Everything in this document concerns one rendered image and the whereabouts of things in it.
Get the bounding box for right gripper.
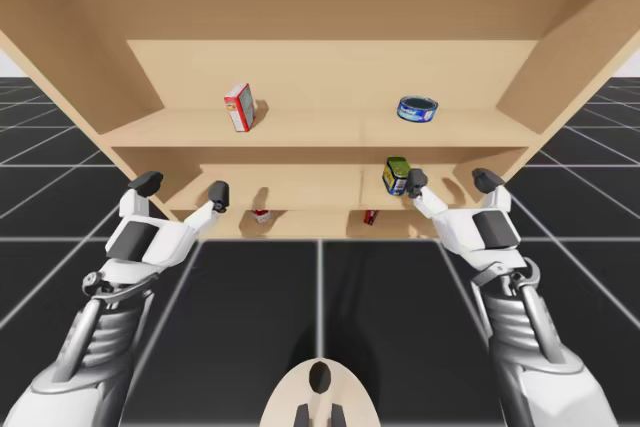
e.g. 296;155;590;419
405;167;522;257

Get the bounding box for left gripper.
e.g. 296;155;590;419
104;171;232;278

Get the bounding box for green and blue rectangular can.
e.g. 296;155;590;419
382;156;413;197

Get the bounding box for blue flat can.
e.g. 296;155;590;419
397;95;441;124

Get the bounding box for red and white carton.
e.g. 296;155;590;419
223;81;257;134

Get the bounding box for pale wooden shelf unit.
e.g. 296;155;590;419
0;0;640;241

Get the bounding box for tan robot part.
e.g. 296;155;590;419
259;356;382;427

